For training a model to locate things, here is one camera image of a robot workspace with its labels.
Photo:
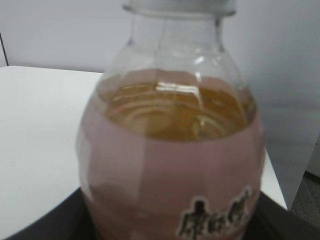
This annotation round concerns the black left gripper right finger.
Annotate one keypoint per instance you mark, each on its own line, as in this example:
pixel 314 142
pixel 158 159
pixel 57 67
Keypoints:
pixel 272 222

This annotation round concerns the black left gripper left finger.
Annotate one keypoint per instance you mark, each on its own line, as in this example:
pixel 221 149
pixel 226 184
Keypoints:
pixel 67 221

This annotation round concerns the pink oolong tea bottle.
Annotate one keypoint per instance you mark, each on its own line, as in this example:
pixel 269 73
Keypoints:
pixel 171 144

